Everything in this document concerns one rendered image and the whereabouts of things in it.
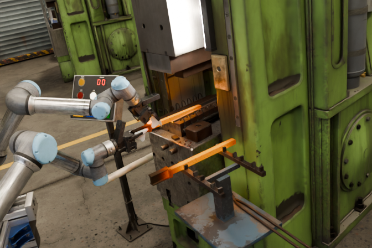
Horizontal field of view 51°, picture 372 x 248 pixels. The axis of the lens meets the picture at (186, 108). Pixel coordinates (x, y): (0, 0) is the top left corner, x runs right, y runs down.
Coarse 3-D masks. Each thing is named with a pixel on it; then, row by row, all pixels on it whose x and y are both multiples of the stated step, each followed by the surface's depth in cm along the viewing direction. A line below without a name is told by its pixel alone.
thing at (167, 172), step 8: (224, 144) 177; (232, 144) 180; (200, 152) 174; (208, 152) 173; (216, 152) 176; (184, 160) 170; (192, 160) 169; (200, 160) 171; (168, 168) 164; (176, 168) 165; (152, 176) 159; (160, 176) 162; (168, 176) 164; (152, 184) 160
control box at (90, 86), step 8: (88, 80) 242; (96, 80) 239; (104, 80) 237; (112, 80) 234; (80, 88) 244; (88, 88) 241; (96, 88) 239; (104, 88) 236; (72, 96) 246; (88, 96) 241; (120, 104) 236; (112, 112) 232; (120, 112) 236; (88, 120) 244; (96, 120) 236; (104, 120) 234; (112, 120) 231
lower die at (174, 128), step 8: (208, 96) 241; (192, 104) 233; (208, 104) 224; (216, 104) 224; (176, 112) 222; (192, 112) 216; (200, 112) 216; (208, 112) 218; (176, 120) 210; (192, 120) 211; (168, 128) 216; (176, 128) 210
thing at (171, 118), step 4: (188, 108) 219; (192, 108) 218; (196, 108) 220; (180, 112) 214; (184, 112) 215; (188, 112) 216; (168, 116) 211; (172, 116) 210; (176, 116) 211; (180, 116) 213; (164, 120) 206; (168, 120) 208; (172, 120) 210; (144, 124) 202; (148, 124) 203; (136, 128) 198; (140, 128) 198; (148, 128) 200; (152, 128) 202; (132, 132) 196
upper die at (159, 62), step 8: (200, 48) 204; (152, 56) 203; (160, 56) 197; (168, 56) 192; (176, 56) 195; (184, 56) 198; (192, 56) 202; (200, 56) 205; (208, 56) 209; (152, 64) 205; (160, 64) 200; (168, 64) 194; (176, 64) 196; (184, 64) 199; (192, 64) 203; (168, 72) 197; (176, 72) 197
